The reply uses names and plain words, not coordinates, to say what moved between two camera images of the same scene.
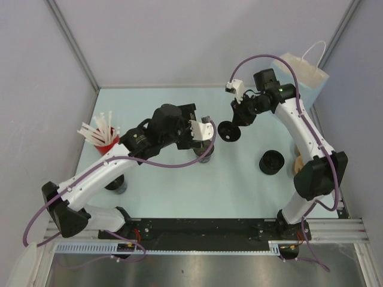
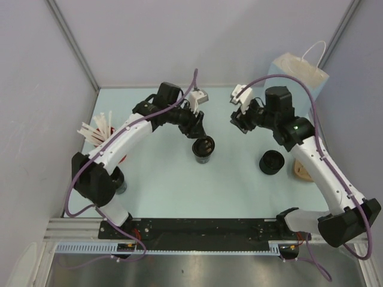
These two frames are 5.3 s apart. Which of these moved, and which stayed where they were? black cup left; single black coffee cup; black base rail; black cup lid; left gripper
Moved: left gripper; black cup lid
Stayed: single black coffee cup; black base rail; black cup left
